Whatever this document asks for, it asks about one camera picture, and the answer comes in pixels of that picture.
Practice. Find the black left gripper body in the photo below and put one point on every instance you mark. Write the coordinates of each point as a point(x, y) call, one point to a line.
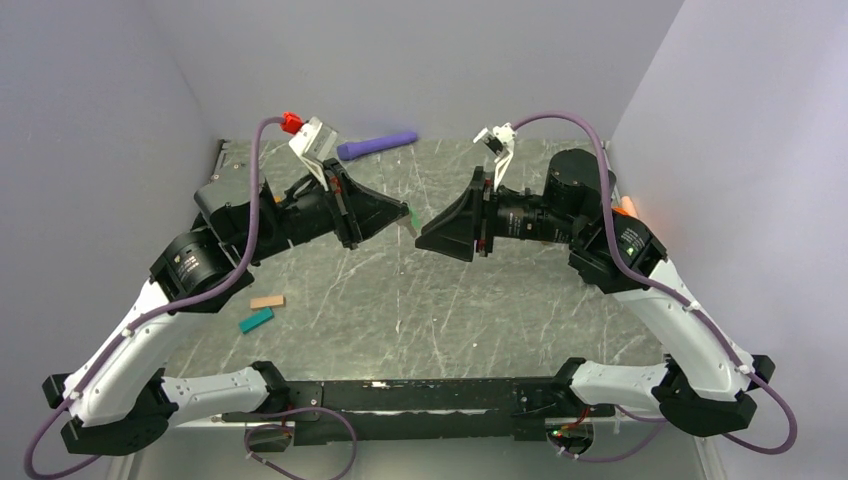
point(347, 226)

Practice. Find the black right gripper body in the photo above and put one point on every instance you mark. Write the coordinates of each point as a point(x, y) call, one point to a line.
point(484, 231)

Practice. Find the green key tag keyring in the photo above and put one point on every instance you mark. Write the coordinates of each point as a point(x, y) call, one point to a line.
point(414, 219)

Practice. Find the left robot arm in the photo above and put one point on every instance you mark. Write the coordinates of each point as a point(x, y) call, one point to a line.
point(121, 400)

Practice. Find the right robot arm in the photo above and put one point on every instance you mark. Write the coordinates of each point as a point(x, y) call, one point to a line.
point(697, 387)

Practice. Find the purple flashlight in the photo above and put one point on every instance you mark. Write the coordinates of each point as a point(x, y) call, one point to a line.
point(350, 151)

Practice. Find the tan wooden block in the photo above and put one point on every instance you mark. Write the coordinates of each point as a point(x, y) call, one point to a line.
point(271, 302)

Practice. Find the teal wooden block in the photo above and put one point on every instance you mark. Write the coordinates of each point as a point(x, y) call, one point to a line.
point(256, 320)

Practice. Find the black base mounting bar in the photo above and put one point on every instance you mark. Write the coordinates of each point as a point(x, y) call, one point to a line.
point(521, 408)

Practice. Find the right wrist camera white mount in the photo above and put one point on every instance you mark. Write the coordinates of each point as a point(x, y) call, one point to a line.
point(500, 142)

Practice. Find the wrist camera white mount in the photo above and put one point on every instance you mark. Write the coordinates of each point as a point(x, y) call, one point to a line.
point(312, 142)
point(500, 142)

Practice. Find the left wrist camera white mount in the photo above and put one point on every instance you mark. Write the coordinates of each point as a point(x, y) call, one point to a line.
point(312, 142)

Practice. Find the orange pink object at wall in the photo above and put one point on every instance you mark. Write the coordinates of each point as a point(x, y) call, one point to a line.
point(626, 207)

